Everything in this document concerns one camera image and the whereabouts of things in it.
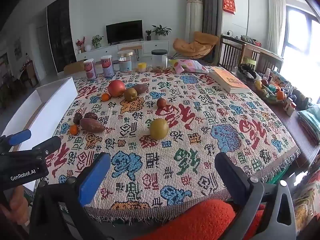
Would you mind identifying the floral patterned cloth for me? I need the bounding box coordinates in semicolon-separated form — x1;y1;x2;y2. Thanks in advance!
291;155;320;233

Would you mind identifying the window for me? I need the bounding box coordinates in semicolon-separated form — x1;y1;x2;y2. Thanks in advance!
281;5;320;103

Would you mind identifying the printed woven blanket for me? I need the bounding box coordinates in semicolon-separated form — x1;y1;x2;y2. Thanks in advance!
46;65;300;224

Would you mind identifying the green leafy potted plant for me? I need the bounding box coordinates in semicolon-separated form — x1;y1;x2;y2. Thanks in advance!
91;35;104;48

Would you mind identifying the red flower vase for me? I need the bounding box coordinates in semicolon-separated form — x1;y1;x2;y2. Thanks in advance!
76;37;86;53

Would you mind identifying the orange lounge chair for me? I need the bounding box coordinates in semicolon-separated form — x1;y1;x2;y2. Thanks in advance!
173;31;220;58

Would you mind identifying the folded teal towel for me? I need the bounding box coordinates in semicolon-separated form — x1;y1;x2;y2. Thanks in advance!
297;104;320;143

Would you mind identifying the black television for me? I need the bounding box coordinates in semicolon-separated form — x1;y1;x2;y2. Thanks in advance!
106;20;143;44

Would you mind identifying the clear jar gold lid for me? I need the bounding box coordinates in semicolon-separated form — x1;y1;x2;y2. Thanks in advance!
117;51;134;73

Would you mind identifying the red apple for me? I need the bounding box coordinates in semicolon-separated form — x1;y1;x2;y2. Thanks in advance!
108;80;126;97

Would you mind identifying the framed wall painting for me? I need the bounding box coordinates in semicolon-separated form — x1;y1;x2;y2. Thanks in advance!
13;38;22;60

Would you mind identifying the white cardboard box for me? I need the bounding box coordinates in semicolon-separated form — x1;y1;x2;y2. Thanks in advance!
0;77;78;193

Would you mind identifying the clear jar black lid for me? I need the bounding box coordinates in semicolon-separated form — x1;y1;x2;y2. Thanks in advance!
151;49;168;71

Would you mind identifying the wooden slatted bench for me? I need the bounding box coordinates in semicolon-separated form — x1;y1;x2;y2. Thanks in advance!
217;35;284;73

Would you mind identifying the person's red fuzzy clothing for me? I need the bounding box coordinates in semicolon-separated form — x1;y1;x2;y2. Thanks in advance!
132;200;265;240

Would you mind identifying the orange cover book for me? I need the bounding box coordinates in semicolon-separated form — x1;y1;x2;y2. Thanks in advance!
209;67;252;94

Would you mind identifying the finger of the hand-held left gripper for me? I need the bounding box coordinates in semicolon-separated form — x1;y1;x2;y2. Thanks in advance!
31;135;62;157
5;129;32;146

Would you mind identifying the pink purple can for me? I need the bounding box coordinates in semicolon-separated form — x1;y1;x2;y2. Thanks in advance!
100;56;115;78
84;58;97;81

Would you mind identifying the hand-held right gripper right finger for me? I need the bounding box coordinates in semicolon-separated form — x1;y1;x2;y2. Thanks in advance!
214;152;297;240

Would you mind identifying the large green potted plant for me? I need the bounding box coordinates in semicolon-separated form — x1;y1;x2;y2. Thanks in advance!
152;25;172;40

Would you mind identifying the wooden stool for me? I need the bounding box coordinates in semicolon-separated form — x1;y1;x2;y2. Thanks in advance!
120;45;143;60

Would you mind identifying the white sheer curtain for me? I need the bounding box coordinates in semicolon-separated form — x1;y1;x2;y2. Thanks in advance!
267;0;288;55

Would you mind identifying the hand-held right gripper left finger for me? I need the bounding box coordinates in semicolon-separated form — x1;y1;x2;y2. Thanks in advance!
29;152;111;240

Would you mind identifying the pink snack bag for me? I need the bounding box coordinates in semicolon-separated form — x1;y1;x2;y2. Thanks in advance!
169;59;209;74

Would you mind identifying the brown cardboard box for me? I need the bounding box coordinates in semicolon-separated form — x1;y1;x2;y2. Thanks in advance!
64;61;85;75

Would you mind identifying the black basket of items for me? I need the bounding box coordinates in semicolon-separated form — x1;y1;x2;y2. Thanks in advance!
235;64;262;84

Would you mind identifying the dark glass display cabinet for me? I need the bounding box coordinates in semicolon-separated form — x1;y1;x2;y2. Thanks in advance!
47;0;77;73

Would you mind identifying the person's left hand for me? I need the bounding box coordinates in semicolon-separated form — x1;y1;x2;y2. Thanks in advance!
0;187;29;227

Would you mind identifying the yellow pear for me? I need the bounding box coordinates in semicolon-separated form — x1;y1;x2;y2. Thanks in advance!
149;118;169;140

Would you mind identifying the dark wooden side table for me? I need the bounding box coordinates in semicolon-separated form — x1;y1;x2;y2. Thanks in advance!
247;80;320;178

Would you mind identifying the grey curtain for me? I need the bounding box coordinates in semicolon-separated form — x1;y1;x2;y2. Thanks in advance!
202;0;223;34

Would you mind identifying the white television cabinet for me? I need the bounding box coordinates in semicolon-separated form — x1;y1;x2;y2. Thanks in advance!
76;40;175;62

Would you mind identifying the green-brown pear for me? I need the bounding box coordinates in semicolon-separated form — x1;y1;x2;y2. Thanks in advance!
124;88;138;102

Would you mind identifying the wooden dining table set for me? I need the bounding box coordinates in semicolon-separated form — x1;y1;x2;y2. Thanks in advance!
15;60;40;88

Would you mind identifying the covered standing air conditioner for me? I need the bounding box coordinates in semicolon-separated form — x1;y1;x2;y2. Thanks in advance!
186;0;203;42

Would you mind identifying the red wall hanging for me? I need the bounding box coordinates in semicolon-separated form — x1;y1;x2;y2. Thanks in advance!
222;0;237;15

